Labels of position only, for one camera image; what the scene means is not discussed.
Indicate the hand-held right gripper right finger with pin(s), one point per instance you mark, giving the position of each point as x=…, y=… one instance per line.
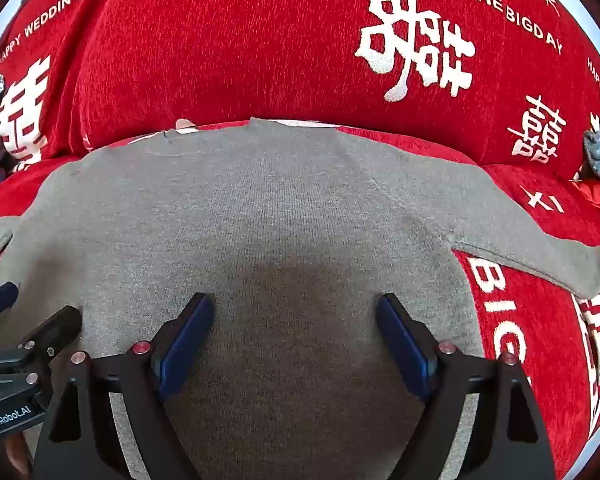
x=405, y=347

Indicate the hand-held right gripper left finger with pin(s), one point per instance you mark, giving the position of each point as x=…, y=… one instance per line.
x=190, y=345

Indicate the grey knit sweater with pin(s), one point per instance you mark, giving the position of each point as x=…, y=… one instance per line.
x=280, y=210

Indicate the red printed sofa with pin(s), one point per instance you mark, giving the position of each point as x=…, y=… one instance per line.
x=230, y=35

